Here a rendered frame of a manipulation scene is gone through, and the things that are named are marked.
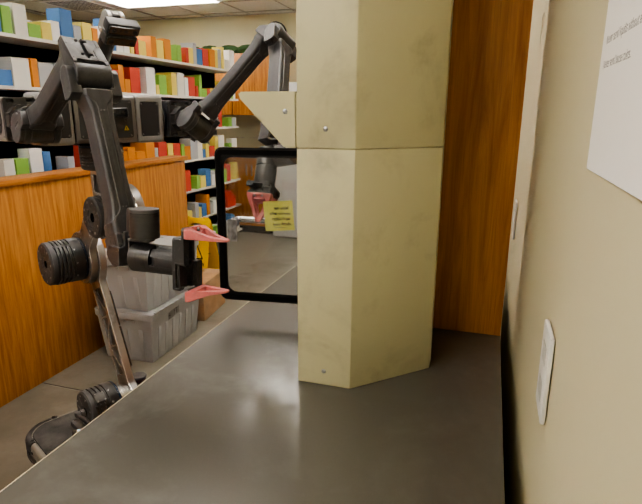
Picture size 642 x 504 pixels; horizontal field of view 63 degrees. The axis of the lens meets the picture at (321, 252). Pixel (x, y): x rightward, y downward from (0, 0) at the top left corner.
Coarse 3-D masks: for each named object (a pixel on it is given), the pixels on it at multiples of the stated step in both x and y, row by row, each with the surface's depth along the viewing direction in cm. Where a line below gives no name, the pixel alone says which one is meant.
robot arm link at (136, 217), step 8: (128, 208) 104; (136, 208) 103; (144, 208) 103; (152, 208) 103; (128, 216) 104; (136, 216) 100; (144, 216) 100; (152, 216) 101; (128, 224) 104; (136, 224) 101; (144, 224) 101; (152, 224) 101; (128, 232) 105; (136, 232) 101; (144, 232) 101; (152, 232) 102; (112, 248) 106; (120, 248) 104; (112, 256) 106; (120, 256) 105; (120, 264) 105
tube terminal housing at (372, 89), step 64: (320, 0) 89; (384, 0) 90; (448, 0) 95; (320, 64) 92; (384, 64) 92; (448, 64) 100; (320, 128) 95; (384, 128) 95; (320, 192) 97; (384, 192) 99; (320, 256) 101; (384, 256) 102; (320, 320) 104; (384, 320) 106
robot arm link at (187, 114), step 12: (276, 24) 161; (288, 36) 162; (252, 48) 166; (264, 48) 166; (240, 60) 168; (252, 60) 167; (228, 72) 170; (240, 72) 167; (228, 84) 168; (240, 84) 170; (216, 96) 168; (228, 96) 170; (192, 108) 169; (204, 108) 169; (216, 108) 170; (180, 120) 170; (192, 120) 168; (216, 120) 174
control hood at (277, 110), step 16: (240, 96) 98; (256, 96) 97; (272, 96) 96; (288, 96) 95; (256, 112) 97; (272, 112) 97; (288, 112) 96; (272, 128) 97; (288, 128) 96; (288, 144) 97
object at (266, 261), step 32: (256, 160) 130; (288, 160) 129; (256, 192) 132; (288, 192) 131; (256, 224) 134; (288, 224) 133; (256, 256) 137; (288, 256) 135; (256, 288) 139; (288, 288) 137
